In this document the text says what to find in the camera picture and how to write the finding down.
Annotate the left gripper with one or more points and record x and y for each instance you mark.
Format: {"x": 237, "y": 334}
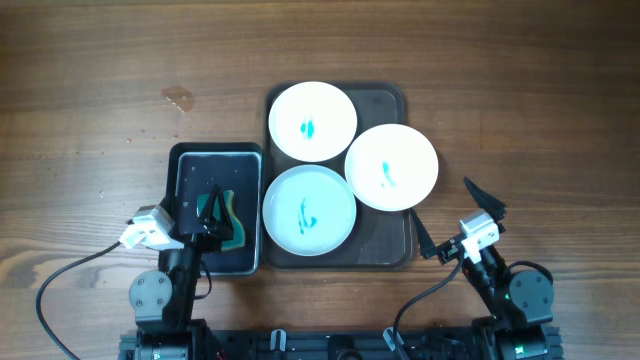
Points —
{"x": 224, "y": 223}

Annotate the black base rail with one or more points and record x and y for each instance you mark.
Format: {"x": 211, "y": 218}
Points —
{"x": 325, "y": 345}

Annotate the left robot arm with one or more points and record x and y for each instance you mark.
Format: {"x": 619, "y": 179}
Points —
{"x": 163, "y": 299}

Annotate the green yellow sponge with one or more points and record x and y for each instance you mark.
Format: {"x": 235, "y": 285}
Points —
{"x": 239, "y": 238}

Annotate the small black water tray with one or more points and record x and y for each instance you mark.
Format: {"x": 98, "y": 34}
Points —
{"x": 193, "y": 170}

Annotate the white plate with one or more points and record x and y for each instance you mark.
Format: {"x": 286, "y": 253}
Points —
{"x": 312, "y": 121}
{"x": 309, "y": 210}
{"x": 391, "y": 167}

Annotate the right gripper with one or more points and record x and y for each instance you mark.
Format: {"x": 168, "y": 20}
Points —
{"x": 447, "y": 250}

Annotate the large brown serving tray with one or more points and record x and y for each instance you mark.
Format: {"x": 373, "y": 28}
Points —
{"x": 379, "y": 241}

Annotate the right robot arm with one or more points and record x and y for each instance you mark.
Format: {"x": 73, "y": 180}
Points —
{"x": 518, "y": 296}

